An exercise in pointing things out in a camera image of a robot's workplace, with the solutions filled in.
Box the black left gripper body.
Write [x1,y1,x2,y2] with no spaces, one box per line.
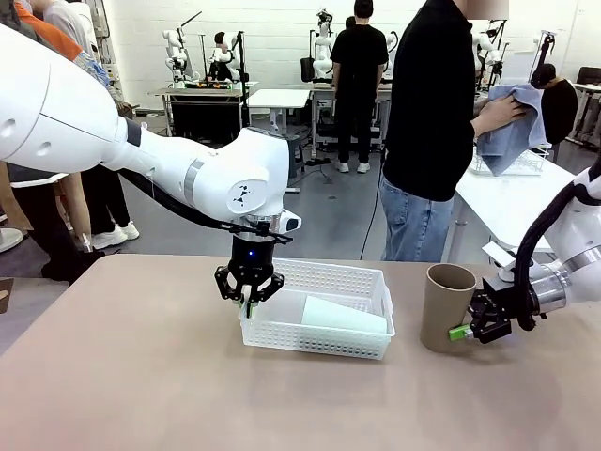
[228,234,275,289]

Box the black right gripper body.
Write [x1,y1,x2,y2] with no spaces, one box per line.
[475,275,520,326]

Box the brown cup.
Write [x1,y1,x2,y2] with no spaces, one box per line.
[419,263,478,354]

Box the light green cup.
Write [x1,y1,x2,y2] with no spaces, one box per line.
[300,294,389,335]

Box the white perforated plastic basket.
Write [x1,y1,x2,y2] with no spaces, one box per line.
[239,257,396,362]

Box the blue grey towel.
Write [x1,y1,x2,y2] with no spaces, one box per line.
[476,83,548,178]

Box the person's right forearm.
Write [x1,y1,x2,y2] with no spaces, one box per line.
[470,112,492,138]

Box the person's right hand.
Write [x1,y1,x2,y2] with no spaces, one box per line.
[485,96,528,131]

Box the large white table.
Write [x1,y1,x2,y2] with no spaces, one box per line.
[450,148,601,264]

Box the grey stool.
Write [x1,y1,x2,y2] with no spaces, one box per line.
[284,133,305,179]

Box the person with white sneakers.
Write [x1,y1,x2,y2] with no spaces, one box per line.
[30,0,141,250]

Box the wood top workbench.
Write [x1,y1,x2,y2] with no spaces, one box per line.
[148,80,259,145]

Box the small white desk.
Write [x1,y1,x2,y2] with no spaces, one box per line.
[246,87,312,194]

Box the long background workbench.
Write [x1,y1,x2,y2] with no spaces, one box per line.
[309,83,393,159]

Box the person in black shirt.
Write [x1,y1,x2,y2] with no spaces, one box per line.
[378,0,475,263]

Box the person in black trousers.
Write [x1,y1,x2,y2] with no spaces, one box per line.
[0,0,107,283]

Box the white and black robot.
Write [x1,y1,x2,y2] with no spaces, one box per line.
[208,30,248,85]

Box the seated person in black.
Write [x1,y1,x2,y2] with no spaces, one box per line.
[534,64,579,146]

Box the standing person in black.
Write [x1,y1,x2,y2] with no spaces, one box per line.
[330,0,390,175]

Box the dark brown panel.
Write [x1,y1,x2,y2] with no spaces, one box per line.
[0,277,15,315]

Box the white round fan base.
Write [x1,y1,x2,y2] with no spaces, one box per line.
[0,227,24,255]

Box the brown cardboard sheet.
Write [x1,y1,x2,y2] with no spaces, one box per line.
[0,162,34,231]

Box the white background desk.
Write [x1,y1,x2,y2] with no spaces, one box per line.
[572,82,601,149]

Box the white box monitor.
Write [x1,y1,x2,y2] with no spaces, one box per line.
[509,50,541,86]

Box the seated person patterned jacket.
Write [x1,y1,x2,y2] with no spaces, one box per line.
[74,50,137,118]

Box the metal shelf rack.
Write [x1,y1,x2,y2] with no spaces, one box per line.
[91,0,126,102]

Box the black tripod stand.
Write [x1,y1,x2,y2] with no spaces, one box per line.
[529,30,558,86]

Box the person in orange top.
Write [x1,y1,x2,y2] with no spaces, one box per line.
[13,0,85,65]

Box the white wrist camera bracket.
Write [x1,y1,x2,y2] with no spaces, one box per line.
[482,241,517,283]

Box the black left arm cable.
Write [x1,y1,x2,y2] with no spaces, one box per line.
[116,167,295,246]

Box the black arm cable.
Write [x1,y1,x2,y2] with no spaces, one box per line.
[116,167,295,246]
[513,180,581,332]

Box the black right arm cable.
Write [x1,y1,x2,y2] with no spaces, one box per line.
[513,180,581,332]

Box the black floor cable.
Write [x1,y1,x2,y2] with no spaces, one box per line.
[359,149,389,261]

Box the white wire dish rack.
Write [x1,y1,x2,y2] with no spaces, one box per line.
[469,145,553,178]

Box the white robot with black frame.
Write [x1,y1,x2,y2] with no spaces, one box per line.
[471,18,508,93]

